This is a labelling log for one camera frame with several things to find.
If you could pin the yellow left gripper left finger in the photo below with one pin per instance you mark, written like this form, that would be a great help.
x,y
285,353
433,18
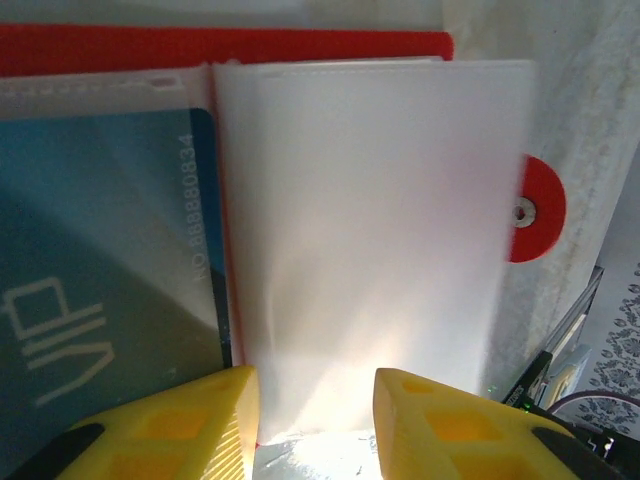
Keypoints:
x,y
200,425

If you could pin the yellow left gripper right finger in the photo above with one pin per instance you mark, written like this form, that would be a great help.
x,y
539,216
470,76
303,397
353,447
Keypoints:
x,y
440,425

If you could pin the blue VIP card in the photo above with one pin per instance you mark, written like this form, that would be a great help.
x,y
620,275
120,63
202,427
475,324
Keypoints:
x,y
100,240

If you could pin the red card holder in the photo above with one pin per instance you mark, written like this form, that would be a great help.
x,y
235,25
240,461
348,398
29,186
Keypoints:
x,y
370,225

